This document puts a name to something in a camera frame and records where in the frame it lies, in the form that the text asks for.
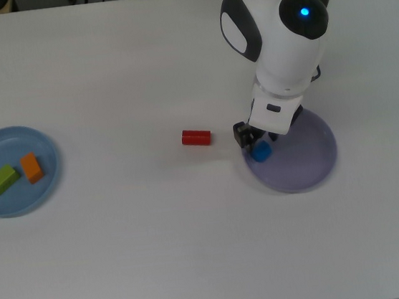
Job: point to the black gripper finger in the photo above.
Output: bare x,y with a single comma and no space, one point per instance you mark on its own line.
273,136
244,135

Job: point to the blue cylinder block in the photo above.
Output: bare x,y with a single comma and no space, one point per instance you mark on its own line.
261,152

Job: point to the orange rectangular block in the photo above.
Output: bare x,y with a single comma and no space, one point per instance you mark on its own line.
31,168

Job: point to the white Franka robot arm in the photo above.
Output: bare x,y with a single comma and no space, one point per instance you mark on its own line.
282,50

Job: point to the red cylinder block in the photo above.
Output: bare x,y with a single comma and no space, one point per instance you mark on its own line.
196,137

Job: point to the purple plate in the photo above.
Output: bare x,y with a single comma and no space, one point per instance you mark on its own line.
295,167

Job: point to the green rectangular block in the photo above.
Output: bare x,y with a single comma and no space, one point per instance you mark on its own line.
2,180

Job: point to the blue plate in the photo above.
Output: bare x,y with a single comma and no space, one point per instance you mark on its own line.
14,199

